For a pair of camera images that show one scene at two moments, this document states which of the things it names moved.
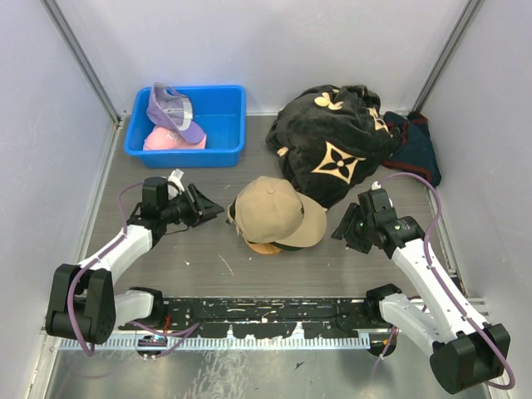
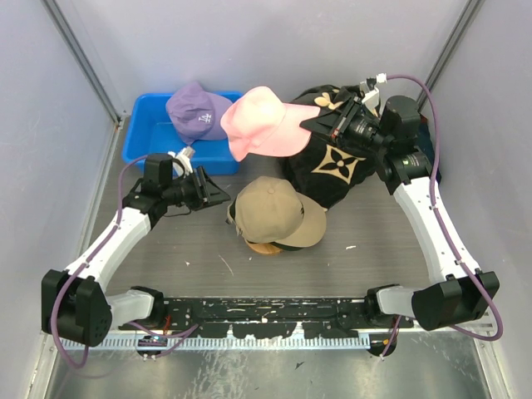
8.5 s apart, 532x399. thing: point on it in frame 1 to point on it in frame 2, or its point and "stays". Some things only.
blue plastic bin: (219, 113) to (147, 130)
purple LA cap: (173, 110) to (197, 113)
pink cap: (162, 138) to (259, 122)
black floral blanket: (329, 139) stays
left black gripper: (210, 208) to (215, 195)
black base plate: (269, 319) stays
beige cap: (267, 209) stays
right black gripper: (353, 242) to (325, 125)
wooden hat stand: (264, 248) stays
